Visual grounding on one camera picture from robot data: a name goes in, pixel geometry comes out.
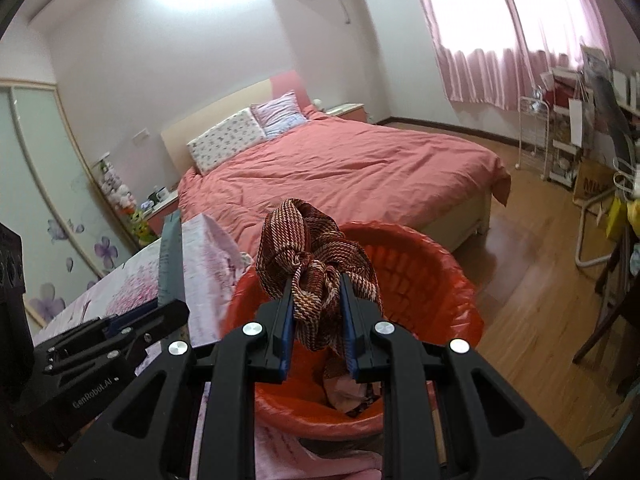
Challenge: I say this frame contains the floral glass wardrobe door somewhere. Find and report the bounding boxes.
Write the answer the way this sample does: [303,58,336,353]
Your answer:
[0,79,136,331]

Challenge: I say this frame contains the white tube chair frame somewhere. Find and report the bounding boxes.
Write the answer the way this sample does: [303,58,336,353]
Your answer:
[575,192,623,267]

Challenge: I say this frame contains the dark wooden chair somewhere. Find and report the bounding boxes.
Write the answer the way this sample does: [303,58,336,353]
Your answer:
[572,240,640,396]

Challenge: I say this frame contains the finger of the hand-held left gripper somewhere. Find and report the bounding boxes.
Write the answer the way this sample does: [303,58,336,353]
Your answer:
[35,300,191,356]
[45,329,152,376]

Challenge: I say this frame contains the white board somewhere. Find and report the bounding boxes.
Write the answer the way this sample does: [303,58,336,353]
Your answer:
[567,97,596,146]

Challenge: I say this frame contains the bed with pink duvet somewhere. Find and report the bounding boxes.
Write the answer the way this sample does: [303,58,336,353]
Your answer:
[177,105,512,256]

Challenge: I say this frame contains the pink and white nightstand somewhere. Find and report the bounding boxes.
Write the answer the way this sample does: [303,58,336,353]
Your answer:
[142,192,181,238]

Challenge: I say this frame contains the dark grey packet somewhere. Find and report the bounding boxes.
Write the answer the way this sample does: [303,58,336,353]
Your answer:
[157,210,185,308]

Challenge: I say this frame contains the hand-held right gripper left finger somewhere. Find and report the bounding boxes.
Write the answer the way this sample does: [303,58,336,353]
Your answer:
[54,280,296,480]

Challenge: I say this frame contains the pink floral tablecloth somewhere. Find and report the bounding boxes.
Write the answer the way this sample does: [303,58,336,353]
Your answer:
[32,212,386,480]

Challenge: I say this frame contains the white shelf cart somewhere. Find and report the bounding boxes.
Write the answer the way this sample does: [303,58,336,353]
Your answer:
[549,110,586,188]

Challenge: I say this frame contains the pink striped pillow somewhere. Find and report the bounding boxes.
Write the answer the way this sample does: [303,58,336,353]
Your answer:
[250,91,308,139]

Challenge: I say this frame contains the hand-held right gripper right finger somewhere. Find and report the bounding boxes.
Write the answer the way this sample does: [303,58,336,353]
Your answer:
[339,272,583,480]

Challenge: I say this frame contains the brown paper bag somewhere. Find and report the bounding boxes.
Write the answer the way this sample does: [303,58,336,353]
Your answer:
[572,157,616,206]

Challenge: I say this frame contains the brown striped cloth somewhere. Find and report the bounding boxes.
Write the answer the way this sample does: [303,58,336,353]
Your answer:
[255,199,385,386]

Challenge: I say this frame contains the white wire rack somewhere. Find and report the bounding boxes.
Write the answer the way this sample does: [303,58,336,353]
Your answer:
[516,96,552,181]

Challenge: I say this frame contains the green and yellow plush toy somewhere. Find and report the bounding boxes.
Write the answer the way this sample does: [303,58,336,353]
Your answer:
[129,207,153,246]

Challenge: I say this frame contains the cream and pink headboard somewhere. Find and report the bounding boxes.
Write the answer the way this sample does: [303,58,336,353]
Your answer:
[161,70,311,186]

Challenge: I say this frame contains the red plastic waste basket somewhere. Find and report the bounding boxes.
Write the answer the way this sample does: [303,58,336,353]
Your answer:
[220,220,486,436]

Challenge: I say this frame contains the yellow bag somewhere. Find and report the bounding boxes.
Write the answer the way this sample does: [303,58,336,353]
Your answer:
[605,195,628,241]

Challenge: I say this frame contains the bunch of plush toys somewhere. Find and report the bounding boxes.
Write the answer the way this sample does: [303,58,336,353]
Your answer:
[92,152,138,211]

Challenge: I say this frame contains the white floral pillow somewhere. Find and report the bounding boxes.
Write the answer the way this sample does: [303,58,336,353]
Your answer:
[186,107,267,176]

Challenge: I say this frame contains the far wooden nightstand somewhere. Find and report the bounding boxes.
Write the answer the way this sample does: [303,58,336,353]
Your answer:
[325,103,367,122]

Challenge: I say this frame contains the pink cloth in basket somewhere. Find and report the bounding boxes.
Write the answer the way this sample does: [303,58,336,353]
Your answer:
[322,375,383,413]

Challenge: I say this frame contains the pink curtain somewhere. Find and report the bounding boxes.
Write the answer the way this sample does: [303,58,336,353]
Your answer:
[404,0,613,111]

